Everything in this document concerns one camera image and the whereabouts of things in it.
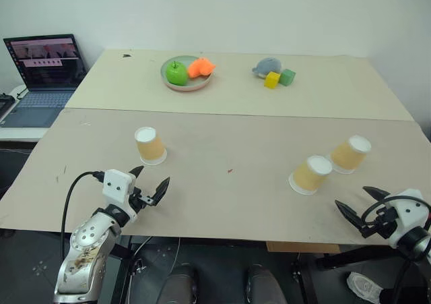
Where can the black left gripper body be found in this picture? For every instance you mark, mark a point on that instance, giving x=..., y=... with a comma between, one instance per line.
x=138, y=201

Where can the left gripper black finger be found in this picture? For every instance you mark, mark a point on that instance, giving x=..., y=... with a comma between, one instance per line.
x=161, y=191
x=137, y=173

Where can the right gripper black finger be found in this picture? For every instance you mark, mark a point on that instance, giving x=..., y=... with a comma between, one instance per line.
x=378, y=192
x=350, y=213

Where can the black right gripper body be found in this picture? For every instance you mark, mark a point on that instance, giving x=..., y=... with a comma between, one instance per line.
x=378, y=224

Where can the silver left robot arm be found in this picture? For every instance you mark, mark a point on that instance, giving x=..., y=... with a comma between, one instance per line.
x=88, y=237

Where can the tan paper cup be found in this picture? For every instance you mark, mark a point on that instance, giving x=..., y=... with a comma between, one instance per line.
x=308, y=177
x=348, y=157
x=150, y=149

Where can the brown cardboard piece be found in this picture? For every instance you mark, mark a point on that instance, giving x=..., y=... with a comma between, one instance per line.
x=303, y=247

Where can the white sneaker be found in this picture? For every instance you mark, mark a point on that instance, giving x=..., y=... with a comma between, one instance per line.
x=365, y=287

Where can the dark rounded shape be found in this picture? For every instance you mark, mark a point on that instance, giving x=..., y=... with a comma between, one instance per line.
x=178, y=285

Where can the green toy apple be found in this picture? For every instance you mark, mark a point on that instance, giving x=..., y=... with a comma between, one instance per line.
x=176, y=73

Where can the pale green round plate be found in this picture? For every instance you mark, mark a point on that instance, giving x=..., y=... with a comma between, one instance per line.
x=198, y=83

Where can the small black triangular scrap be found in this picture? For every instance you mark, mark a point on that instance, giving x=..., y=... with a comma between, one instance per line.
x=126, y=55

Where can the orange plush toy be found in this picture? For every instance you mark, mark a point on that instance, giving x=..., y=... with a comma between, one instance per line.
x=200, y=67

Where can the grey open laptop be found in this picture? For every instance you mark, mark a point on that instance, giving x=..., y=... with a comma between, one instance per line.
x=43, y=81

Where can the green foam cube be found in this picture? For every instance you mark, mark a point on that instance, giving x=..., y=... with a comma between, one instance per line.
x=287, y=78

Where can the black device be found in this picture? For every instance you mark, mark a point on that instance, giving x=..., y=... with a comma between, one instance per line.
x=5, y=103

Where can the yellow foam cube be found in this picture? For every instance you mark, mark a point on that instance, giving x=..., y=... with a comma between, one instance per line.
x=272, y=80

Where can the grey plush toy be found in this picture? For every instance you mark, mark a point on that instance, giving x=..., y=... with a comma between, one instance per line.
x=266, y=66

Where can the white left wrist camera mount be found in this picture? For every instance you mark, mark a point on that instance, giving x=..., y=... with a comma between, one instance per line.
x=116, y=186

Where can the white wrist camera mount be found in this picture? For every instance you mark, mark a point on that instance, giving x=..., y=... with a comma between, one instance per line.
x=409, y=213
x=116, y=186

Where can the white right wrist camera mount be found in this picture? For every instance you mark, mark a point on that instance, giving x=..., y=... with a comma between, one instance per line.
x=409, y=213

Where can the black table frame leg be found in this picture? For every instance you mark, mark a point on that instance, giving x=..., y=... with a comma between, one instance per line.
x=123, y=267
x=336, y=262

